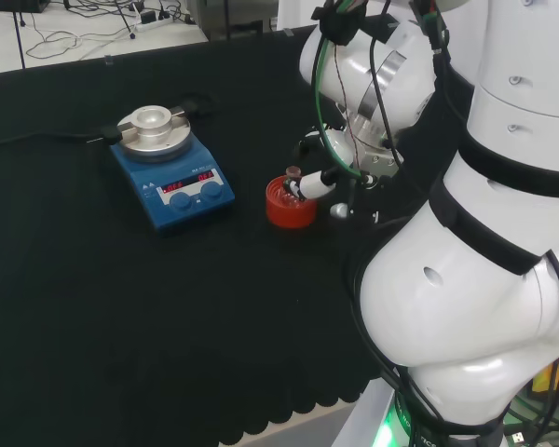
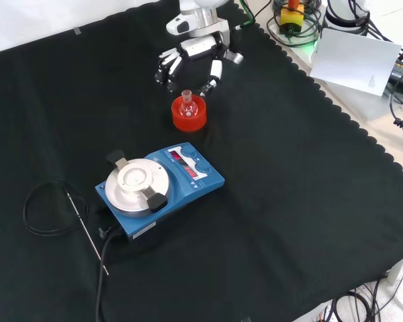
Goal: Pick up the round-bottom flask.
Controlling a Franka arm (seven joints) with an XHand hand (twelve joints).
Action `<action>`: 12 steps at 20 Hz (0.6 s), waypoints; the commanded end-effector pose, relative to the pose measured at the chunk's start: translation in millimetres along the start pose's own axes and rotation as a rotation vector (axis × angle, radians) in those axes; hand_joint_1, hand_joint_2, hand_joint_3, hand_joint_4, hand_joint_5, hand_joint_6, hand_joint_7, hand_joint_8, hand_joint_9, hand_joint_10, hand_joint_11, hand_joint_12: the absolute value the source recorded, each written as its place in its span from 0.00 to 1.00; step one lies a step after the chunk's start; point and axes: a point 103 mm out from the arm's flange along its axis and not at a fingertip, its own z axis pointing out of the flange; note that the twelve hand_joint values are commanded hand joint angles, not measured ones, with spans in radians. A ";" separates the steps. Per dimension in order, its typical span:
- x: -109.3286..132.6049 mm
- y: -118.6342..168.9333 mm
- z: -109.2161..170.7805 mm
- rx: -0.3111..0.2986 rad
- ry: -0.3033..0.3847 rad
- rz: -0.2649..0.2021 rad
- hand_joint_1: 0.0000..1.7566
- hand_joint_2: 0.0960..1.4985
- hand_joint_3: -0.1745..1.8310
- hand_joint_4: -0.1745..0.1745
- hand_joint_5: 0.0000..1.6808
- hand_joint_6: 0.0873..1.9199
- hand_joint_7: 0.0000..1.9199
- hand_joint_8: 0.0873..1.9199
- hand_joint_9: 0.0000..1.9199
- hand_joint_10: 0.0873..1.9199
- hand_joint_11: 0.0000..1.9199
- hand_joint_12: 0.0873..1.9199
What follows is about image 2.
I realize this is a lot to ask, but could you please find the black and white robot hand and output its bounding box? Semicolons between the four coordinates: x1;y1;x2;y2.
154;32;244;99

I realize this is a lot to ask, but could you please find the clear glass round-bottom flask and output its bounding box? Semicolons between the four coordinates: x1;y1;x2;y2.
180;89;198;118

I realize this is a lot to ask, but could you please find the yellow stop button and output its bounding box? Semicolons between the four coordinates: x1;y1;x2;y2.
279;0;305;35

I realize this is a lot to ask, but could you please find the pale board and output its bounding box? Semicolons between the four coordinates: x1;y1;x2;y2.
309;27;403;97

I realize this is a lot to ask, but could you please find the blue-base heater with steel plate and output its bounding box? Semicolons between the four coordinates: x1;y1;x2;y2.
94;142;226;243

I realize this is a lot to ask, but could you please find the black bench cloth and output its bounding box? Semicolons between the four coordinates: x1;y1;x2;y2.
0;0;403;322

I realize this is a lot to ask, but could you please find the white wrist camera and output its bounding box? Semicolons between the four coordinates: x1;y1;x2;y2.
165;14;193;36

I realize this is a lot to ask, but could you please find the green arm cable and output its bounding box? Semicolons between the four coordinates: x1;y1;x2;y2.
233;0;257;32

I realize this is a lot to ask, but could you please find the orange-red ribbed flask ring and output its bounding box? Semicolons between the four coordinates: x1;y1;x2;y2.
171;94;208;131

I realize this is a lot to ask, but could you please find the green cable coil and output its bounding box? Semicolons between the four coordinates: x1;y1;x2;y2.
266;12;324;48

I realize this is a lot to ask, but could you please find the steel probe with black cable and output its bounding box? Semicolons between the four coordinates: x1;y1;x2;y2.
22;180;110;276

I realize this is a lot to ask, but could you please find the black heater power cable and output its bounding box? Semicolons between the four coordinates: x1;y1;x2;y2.
94;227;124;322

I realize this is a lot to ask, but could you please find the black floor cable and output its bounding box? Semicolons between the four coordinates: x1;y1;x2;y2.
323;279;403;322

